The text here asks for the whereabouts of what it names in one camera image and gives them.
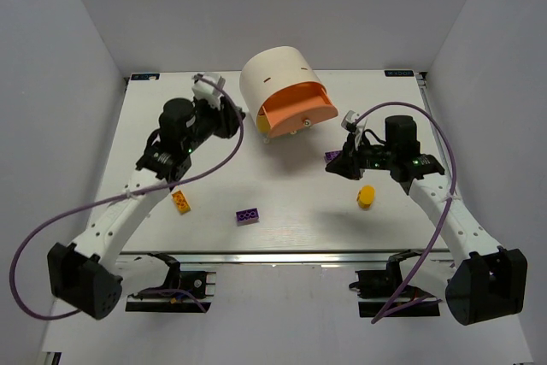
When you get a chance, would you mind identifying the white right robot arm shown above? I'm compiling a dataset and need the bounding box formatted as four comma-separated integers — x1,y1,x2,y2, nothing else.
326,111,527,326

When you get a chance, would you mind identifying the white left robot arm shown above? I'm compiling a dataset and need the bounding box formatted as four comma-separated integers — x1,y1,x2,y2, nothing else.
47,92,244,320

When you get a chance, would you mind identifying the purple lego brick studs up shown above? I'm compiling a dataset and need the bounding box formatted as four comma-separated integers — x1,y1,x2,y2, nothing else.
324,150,341,163

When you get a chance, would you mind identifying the yellow rounded lego brick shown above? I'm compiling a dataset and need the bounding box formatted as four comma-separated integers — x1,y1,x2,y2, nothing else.
356,185,375,209

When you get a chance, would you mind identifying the white round drawer cabinet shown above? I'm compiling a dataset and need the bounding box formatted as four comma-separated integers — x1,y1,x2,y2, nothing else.
239,46,338,139

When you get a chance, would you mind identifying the orange open drawer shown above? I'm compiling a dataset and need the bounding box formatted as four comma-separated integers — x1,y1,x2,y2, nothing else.
256,82,338,138

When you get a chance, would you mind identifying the blue label sticker right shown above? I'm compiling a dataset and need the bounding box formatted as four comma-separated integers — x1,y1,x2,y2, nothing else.
384,69,415,77

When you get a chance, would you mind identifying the blue label sticker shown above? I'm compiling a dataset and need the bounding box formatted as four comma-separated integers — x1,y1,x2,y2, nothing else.
130,73,160,81
384,69,415,77

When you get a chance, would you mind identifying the purple lego brick underside up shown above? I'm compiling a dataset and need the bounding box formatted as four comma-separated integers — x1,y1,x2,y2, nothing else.
236,208,260,226

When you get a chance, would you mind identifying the blue label sticker left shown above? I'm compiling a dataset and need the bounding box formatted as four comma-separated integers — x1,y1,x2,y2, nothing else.
130,73,160,81

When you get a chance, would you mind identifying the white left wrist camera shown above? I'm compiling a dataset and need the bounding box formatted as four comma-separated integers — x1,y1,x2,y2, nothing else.
191,72,226,110

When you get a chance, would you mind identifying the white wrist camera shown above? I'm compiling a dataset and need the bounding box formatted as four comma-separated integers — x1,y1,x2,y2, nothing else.
191,72,226,110
341,110,367,147

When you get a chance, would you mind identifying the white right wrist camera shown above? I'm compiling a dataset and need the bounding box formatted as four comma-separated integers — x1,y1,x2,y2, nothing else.
341,110,367,147

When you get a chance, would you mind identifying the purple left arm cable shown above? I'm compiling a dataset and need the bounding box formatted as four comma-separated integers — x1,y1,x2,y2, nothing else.
9,76,245,321

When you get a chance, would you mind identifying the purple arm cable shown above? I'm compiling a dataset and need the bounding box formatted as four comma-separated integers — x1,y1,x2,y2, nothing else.
9,76,245,321
353,102,459,326

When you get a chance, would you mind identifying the aluminium table edge rail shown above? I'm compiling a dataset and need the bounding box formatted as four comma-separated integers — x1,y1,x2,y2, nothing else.
115,249,454,266

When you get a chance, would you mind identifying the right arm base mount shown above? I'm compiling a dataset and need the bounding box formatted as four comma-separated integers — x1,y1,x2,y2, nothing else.
349,250,440,318

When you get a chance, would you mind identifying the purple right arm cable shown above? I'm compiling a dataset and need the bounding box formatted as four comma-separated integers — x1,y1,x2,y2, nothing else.
353,102,459,326

